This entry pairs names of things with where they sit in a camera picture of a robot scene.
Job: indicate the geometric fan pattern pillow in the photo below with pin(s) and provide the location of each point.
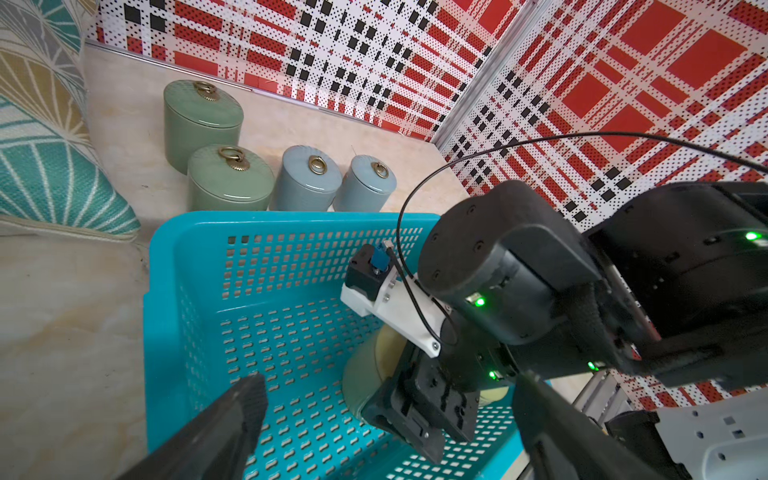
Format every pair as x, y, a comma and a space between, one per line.
52, 180

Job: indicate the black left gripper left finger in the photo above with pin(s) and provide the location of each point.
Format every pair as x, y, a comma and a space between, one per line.
217, 443

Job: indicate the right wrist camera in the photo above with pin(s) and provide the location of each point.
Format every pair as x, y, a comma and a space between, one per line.
377, 285

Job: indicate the blue-grey tea canister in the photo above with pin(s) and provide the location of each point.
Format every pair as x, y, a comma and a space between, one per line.
308, 180
366, 186

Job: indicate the dark green tea canister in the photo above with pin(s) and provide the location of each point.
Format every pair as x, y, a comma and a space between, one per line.
228, 178
197, 114

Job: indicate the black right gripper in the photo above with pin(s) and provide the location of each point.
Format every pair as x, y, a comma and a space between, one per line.
519, 287

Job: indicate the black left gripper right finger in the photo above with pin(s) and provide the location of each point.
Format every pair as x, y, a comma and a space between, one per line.
562, 443

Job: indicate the teal plastic basket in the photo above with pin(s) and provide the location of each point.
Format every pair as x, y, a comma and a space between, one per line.
237, 293

